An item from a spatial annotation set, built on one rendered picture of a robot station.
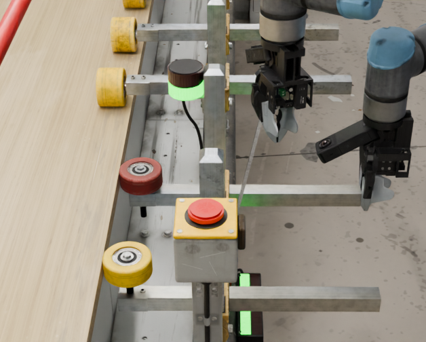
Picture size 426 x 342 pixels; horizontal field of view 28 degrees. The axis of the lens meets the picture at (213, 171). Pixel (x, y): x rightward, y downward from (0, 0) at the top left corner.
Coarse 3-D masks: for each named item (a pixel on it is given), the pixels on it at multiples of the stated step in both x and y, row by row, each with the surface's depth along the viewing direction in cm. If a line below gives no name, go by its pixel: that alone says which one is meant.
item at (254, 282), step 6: (252, 276) 164; (258, 276) 164; (252, 282) 162; (258, 282) 162; (252, 312) 155; (258, 312) 155; (252, 318) 154; (258, 318) 154; (252, 324) 153; (258, 324) 153; (252, 330) 152; (258, 330) 152
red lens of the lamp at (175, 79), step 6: (174, 60) 143; (168, 66) 141; (168, 72) 141; (198, 72) 140; (168, 78) 141; (174, 78) 140; (180, 78) 139; (186, 78) 139; (192, 78) 139; (198, 78) 140; (174, 84) 140; (180, 84) 140; (186, 84) 140; (192, 84) 140; (198, 84) 141
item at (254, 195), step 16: (160, 192) 160; (176, 192) 160; (192, 192) 159; (256, 192) 159; (272, 192) 159; (288, 192) 159; (304, 192) 159; (320, 192) 159; (336, 192) 159; (352, 192) 159
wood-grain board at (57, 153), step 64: (0, 0) 224; (64, 0) 224; (64, 64) 194; (128, 64) 193; (0, 128) 171; (64, 128) 171; (128, 128) 173; (0, 192) 153; (64, 192) 153; (0, 256) 138; (64, 256) 138; (0, 320) 126; (64, 320) 126
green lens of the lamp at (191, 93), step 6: (168, 84) 142; (174, 90) 141; (180, 90) 141; (186, 90) 140; (192, 90) 141; (198, 90) 141; (174, 96) 142; (180, 96) 141; (186, 96) 141; (192, 96) 141; (198, 96) 142
